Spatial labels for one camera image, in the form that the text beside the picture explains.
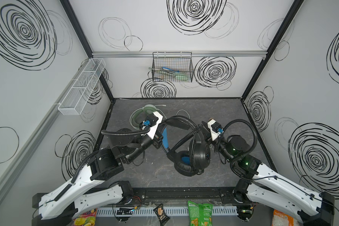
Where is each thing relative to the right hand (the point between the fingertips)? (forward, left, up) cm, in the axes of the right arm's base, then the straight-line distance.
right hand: (201, 123), depth 65 cm
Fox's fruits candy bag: (-35, +53, -28) cm, 69 cm away
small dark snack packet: (-33, +19, -31) cm, 49 cm away
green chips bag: (-33, 0, -28) cm, 43 cm away
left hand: (-7, +15, +10) cm, 20 cm away
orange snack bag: (-34, -38, -29) cm, 58 cm away
